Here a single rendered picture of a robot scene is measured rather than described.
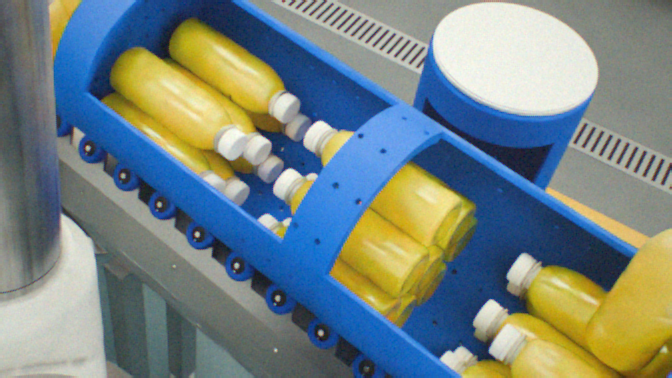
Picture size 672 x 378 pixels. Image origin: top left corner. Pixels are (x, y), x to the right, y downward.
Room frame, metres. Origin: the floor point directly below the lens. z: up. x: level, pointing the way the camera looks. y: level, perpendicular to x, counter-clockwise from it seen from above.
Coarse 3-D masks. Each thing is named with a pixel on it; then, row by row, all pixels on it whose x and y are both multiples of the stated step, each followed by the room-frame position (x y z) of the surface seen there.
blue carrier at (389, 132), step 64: (128, 0) 0.83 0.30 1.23; (192, 0) 0.98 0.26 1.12; (64, 64) 0.77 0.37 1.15; (320, 64) 0.88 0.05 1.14; (128, 128) 0.70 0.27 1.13; (256, 128) 0.88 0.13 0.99; (384, 128) 0.68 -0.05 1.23; (192, 192) 0.64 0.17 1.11; (256, 192) 0.78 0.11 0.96; (320, 192) 0.60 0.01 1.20; (512, 192) 0.72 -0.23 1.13; (256, 256) 0.58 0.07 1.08; (320, 256) 0.55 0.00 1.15; (512, 256) 0.69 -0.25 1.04; (576, 256) 0.67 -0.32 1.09; (384, 320) 0.50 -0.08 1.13; (448, 320) 0.62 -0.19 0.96
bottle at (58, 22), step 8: (56, 0) 0.98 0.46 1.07; (56, 8) 0.97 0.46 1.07; (64, 8) 0.98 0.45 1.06; (56, 16) 0.96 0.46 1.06; (64, 16) 0.97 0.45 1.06; (56, 24) 0.95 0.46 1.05; (64, 24) 0.96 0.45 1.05; (56, 32) 0.95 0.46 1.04; (56, 40) 0.95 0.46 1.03; (56, 48) 0.95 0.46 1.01
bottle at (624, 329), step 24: (648, 240) 0.52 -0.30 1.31; (648, 264) 0.50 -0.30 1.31; (624, 288) 0.50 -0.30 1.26; (648, 288) 0.48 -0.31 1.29; (600, 312) 0.51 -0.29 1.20; (624, 312) 0.49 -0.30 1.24; (648, 312) 0.48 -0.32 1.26; (600, 336) 0.49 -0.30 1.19; (624, 336) 0.48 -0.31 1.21; (648, 336) 0.47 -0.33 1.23; (600, 360) 0.48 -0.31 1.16; (624, 360) 0.47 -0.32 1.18; (648, 360) 0.48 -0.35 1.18
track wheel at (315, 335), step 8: (312, 320) 0.58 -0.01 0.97; (320, 320) 0.57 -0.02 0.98; (312, 328) 0.57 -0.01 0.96; (320, 328) 0.57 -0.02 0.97; (328, 328) 0.57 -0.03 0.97; (312, 336) 0.56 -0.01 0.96; (320, 336) 0.56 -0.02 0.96; (328, 336) 0.56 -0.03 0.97; (336, 336) 0.56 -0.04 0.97; (320, 344) 0.55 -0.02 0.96; (328, 344) 0.55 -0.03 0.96
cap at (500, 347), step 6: (504, 330) 0.51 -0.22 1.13; (510, 330) 0.51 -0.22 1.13; (516, 330) 0.52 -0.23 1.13; (498, 336) 0.50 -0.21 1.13; (504, 336) 0.50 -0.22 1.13; (510, 336) 0.50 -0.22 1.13; (516, 336) 0.51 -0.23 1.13; (498, 342) 0.50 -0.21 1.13; (504, 342) 0.50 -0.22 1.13; (510, 342) 0.50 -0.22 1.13; (492, 348) 0.49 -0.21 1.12; (498, 348) 0.49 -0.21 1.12; (504, 348) 0.49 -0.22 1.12; (492, 354) 0.49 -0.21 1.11; (498, 354) 0.49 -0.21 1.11; (504, 354) 0.49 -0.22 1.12
